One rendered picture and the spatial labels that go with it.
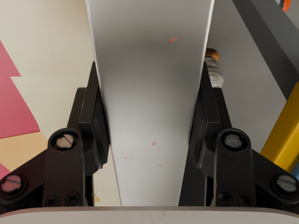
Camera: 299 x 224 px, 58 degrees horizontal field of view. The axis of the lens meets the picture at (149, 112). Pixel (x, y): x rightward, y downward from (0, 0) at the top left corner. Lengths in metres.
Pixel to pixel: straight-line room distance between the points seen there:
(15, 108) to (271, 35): 0.33
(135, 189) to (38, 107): 0.07
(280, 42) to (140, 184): 0.29
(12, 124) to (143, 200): 0.10
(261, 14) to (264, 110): 1.35
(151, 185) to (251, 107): 1.57
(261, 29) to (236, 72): 1.06
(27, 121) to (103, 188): 0.09
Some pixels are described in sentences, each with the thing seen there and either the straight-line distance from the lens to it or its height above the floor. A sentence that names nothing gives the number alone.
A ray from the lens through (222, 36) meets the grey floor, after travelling 1.34.
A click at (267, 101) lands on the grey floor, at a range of 1.71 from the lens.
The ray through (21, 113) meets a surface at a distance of 0.18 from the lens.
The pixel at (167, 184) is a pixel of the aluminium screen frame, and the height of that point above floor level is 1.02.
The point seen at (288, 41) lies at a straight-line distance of 0.40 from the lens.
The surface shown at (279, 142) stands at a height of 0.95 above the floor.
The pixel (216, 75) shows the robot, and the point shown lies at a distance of 1.13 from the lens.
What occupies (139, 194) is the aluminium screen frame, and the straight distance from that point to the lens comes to 0.17.
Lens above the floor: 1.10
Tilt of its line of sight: 43 degrees down
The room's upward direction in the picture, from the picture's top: 177 degrees clockwise
